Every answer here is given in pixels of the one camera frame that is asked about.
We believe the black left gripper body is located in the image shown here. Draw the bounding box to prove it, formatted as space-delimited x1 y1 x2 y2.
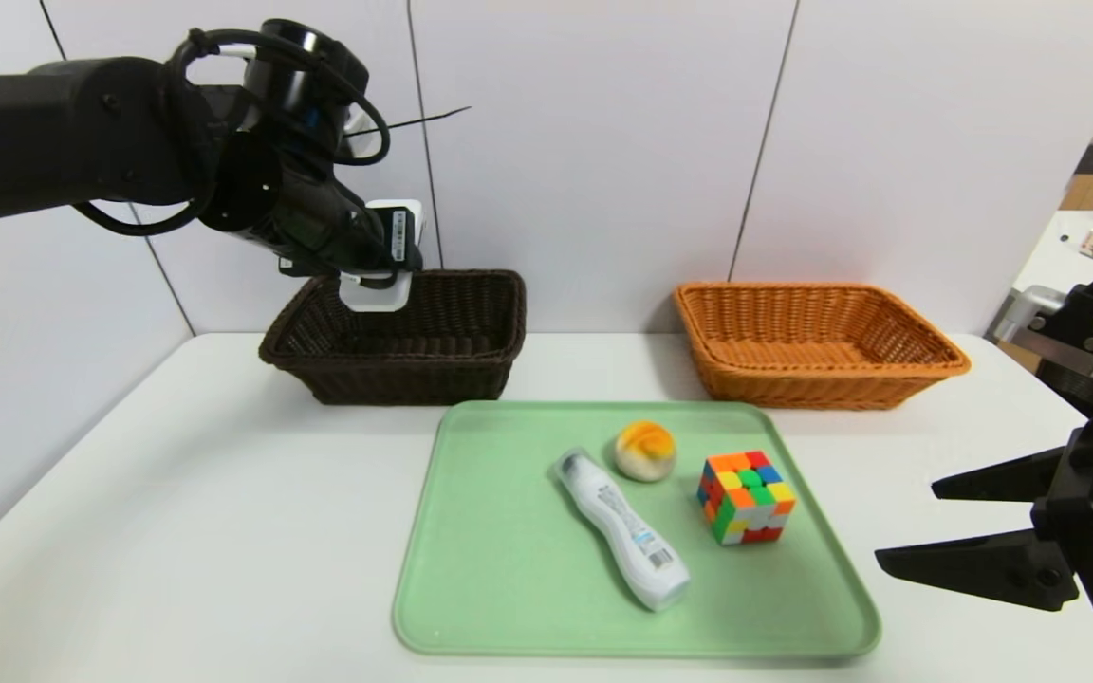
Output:
341 206 424 273

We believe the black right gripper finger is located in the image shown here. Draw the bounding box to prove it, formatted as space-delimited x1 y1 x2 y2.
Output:
931 445 1068 502
874 528 1080 613

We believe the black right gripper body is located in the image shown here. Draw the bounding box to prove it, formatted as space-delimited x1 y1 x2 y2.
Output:
1031 397 1093 626

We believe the white rectangular case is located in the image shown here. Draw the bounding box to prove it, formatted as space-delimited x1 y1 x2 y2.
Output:
338 197 426 314

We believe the round orange white bun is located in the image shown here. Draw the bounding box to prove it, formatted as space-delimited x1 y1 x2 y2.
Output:
614 420 677 483

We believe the white labelled bottle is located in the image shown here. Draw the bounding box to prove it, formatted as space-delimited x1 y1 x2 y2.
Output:
553 448 691 612

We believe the dark brown wicker basket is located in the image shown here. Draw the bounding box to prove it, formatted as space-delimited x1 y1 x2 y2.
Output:
258 270 528 407

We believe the orange wicker basket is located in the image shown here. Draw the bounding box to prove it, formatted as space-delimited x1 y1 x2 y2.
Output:
673 282 973 411

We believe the dark textured round object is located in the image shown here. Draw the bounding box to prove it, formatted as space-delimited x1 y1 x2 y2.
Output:
1035 346 1093 418

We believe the white side table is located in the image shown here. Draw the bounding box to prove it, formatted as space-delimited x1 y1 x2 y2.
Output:
1007 211 1093 373

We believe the multicoloured puzzle cube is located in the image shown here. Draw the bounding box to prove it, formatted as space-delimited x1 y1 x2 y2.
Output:
695 450 797 546

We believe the green plastic tray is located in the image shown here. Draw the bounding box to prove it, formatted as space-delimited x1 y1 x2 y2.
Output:
393 400 881 659

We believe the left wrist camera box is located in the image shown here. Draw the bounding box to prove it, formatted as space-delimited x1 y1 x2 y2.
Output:
357 204 417 271

